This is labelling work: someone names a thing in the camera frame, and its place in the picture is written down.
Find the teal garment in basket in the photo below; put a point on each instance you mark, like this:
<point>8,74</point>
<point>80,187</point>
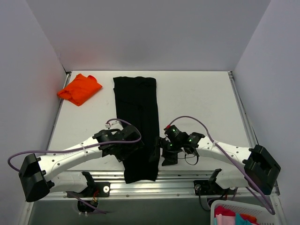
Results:
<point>239,220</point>

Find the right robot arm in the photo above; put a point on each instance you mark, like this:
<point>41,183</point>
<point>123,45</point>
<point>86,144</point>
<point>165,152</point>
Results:
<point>256,168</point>

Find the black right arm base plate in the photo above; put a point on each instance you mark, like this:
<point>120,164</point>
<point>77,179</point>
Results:
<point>203,187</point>

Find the black t shirt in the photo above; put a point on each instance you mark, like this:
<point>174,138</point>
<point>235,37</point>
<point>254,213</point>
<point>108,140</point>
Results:
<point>136,103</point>

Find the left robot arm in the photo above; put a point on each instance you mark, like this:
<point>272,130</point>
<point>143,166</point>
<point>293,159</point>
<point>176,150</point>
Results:
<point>45,174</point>

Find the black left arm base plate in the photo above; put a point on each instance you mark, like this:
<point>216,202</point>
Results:
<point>102,189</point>

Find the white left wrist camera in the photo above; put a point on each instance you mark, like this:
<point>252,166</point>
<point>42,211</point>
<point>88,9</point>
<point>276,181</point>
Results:
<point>114,124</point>

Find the orange garment in basket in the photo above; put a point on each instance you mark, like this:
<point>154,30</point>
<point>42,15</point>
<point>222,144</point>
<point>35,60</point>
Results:
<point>250,218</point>

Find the white laundry basket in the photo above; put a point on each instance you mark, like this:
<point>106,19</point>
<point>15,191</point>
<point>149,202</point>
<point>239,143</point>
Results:
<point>261,214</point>

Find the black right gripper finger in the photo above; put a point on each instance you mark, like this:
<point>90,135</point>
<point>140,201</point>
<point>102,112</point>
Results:
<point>170,161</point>
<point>155,155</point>

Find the pink garment in basket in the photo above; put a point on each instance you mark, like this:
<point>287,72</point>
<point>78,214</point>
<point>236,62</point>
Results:
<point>223,216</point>

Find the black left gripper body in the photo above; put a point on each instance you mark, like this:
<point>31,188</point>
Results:
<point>131,145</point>

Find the orange folded t shirt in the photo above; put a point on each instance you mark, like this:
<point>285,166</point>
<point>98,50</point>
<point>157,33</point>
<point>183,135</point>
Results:
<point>81,89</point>

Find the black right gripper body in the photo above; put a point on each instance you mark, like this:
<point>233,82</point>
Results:
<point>165,150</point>

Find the aluminium frame rail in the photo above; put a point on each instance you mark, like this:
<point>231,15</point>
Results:
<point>169,184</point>

